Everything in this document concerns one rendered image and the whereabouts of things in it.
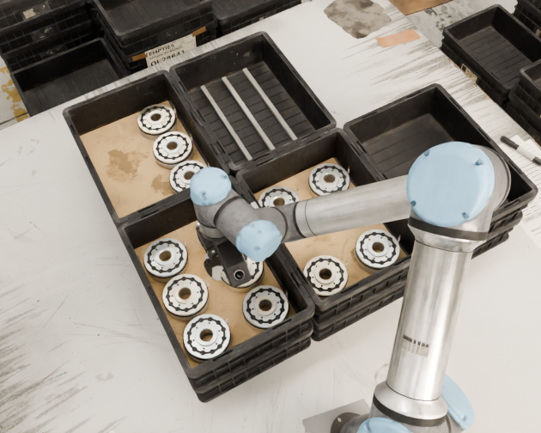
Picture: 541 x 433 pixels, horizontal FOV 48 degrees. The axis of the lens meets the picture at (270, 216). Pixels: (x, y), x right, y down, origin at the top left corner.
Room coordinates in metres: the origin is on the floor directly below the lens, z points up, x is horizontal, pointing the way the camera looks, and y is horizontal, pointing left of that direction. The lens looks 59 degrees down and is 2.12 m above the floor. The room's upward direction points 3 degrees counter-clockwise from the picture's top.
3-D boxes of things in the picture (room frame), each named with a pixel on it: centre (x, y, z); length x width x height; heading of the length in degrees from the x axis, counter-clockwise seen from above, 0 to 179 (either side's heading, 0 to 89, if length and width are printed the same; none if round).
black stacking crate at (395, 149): (0.87, -0.41, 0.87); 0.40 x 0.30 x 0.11; 26
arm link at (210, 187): (0.64, 0.11, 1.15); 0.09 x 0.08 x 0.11; 42
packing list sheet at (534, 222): (0.91, -0.73, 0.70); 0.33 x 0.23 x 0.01; 28
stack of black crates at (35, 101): (1.75, 0.76, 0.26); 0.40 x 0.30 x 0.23; 118
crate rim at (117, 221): (0.97, 0.31, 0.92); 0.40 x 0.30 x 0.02; 26
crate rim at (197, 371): (0.61, 0.13, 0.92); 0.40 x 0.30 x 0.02; 26
